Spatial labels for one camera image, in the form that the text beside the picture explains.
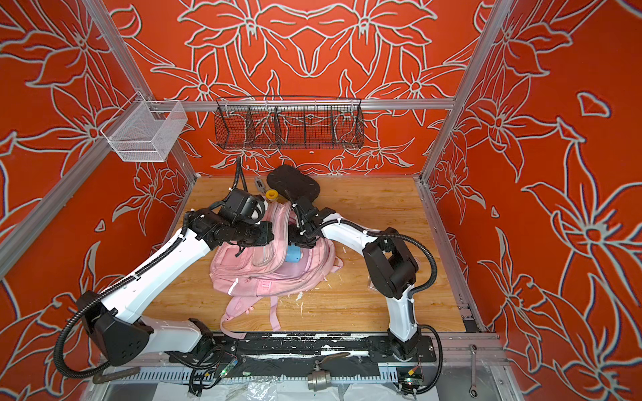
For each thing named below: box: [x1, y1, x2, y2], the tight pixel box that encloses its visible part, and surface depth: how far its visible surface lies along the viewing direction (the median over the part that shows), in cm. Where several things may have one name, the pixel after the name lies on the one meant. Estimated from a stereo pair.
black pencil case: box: [266, 165, 321, 201], surface depth 113 cm
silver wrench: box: [468, 344, 479, 399], surface depth 71 cm
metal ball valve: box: [307, 351, 352, 392], surface depth 67 cm
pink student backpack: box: [208, 201, 343, 341], surface depth 82 cm
